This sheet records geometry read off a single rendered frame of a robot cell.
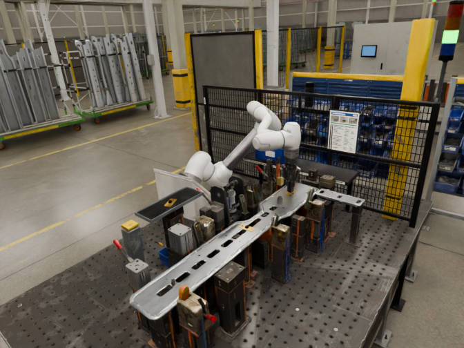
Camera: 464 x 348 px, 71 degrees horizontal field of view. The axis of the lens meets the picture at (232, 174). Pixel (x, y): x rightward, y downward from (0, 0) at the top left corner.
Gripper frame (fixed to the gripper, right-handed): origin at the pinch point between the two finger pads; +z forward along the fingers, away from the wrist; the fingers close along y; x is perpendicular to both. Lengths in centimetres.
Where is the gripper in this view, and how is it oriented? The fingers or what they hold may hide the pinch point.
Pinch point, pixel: (290, 186)
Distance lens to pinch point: 211.4
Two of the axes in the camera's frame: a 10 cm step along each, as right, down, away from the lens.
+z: 0.5, 9.2, 4.0
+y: 7.7, 2.2, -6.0
